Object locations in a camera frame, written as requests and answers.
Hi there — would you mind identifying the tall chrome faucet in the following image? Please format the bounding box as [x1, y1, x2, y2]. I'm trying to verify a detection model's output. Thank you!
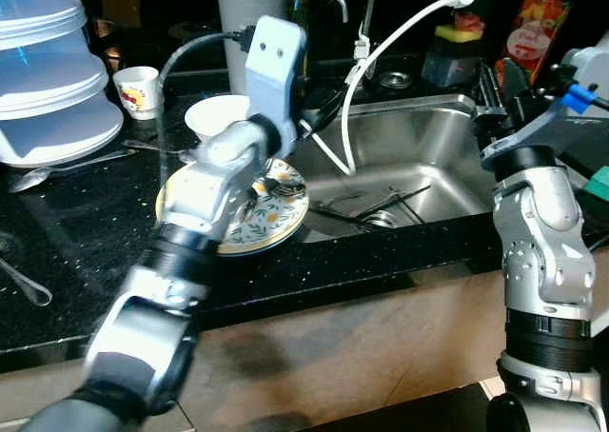
[354, 0, 380, 86]

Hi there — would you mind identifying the blue cable clip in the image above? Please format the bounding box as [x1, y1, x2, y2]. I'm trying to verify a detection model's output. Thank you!
[561, 85, 593, 112]

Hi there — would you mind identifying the white flexible hose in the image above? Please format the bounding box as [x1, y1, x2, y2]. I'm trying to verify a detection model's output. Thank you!
[304, 0, 479, 176]

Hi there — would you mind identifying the round chrome counter cap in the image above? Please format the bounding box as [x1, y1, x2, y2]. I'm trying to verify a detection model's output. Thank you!
[379, 70, 415, 90]

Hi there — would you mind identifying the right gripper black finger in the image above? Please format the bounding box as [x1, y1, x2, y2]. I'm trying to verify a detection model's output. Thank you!
[506, 59, 536, 109]
[479, 61, 505, 119]

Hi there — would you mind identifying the dark sponge holder box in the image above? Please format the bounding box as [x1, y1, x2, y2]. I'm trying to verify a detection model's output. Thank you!
[421, 40, 484, 88]

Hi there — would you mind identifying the steel fork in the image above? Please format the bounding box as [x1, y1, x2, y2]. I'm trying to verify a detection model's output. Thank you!
[249, 159, 298, 203]
[0, 256, 53, 307]

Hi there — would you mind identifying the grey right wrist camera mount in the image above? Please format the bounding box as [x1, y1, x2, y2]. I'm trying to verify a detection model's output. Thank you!
[481, 44, 609, 171]

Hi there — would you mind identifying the yellow and pink sponge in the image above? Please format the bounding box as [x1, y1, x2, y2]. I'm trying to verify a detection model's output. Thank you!
[435, 11, 484, 45]

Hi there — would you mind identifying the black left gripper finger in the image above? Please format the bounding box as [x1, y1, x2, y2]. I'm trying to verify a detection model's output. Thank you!
[322, 88, 351, 128]

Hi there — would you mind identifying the white bowl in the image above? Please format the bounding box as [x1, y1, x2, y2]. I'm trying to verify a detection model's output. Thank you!
[184, 94, 253, 145]

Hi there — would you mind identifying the white stacked food cover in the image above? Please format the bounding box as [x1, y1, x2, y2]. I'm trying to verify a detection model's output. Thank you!
[0, 0, 125, 169]

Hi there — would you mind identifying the stainless steel sink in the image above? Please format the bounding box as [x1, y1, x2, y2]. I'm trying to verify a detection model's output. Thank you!
[285, 94, 496, 243]

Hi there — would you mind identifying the sink drain strainer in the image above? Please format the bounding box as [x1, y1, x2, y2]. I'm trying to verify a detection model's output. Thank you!
[362, 210, 399, 228]

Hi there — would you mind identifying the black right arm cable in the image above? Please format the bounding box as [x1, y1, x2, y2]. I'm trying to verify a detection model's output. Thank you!
[576, 85, 609, 109]

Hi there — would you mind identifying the white printed paper cup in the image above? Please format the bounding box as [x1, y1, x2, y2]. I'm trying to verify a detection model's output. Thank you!
[114, 66, 163, 121]

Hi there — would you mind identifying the grey canister with red logo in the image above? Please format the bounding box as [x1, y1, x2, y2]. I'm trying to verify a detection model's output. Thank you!
[215, 0, 289, 95]

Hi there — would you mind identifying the floral yellow rimmed plate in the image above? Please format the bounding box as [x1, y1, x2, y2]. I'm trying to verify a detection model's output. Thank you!
[155, 156, 311, 258]

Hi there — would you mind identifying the teal green cloth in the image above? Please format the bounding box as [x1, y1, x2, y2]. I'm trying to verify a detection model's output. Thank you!
[585, 166, 609, 202]

